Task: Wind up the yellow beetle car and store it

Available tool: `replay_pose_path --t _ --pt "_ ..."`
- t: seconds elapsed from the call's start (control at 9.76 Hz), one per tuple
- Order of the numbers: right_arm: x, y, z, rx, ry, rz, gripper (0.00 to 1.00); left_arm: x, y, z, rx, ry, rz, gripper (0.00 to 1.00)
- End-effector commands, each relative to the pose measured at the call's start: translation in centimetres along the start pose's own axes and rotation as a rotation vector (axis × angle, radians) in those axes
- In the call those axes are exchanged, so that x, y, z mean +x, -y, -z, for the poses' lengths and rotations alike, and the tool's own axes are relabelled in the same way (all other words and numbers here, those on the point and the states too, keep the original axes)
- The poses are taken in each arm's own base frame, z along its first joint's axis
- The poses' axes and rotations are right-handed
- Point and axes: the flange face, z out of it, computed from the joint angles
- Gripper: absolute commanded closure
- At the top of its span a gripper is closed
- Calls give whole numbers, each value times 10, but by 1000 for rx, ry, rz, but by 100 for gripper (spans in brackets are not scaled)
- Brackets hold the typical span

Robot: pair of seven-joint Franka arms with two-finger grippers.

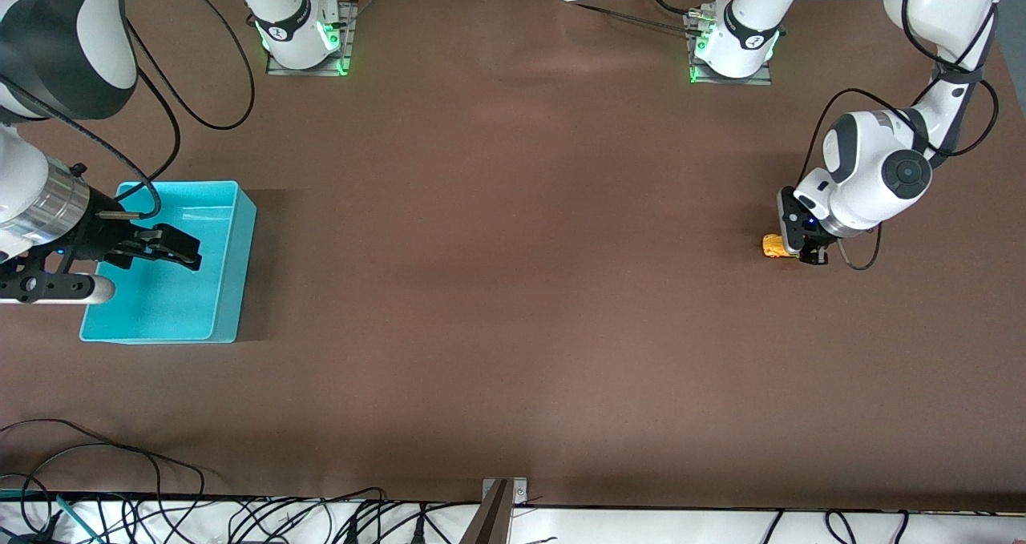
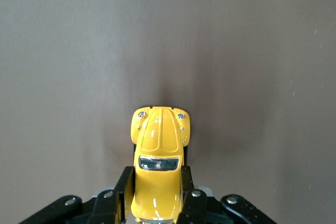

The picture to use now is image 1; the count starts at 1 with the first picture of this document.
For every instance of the yellow toy beetle car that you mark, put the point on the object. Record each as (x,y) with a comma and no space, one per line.
(773,246)

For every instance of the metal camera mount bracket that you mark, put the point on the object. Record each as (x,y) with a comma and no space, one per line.
(497,512)

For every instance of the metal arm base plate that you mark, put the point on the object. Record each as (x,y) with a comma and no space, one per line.
(349,39)
(721,80)

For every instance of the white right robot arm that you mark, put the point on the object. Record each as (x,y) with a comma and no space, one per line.
(64,39)

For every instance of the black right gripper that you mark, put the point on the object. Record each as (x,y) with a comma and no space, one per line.
(98,234)

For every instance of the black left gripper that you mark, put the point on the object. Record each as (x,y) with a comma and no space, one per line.
(817,255)

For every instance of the white edge board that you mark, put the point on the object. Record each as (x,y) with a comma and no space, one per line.
(641,528)

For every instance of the teal plastic bin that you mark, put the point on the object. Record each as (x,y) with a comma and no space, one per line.
(192,304)

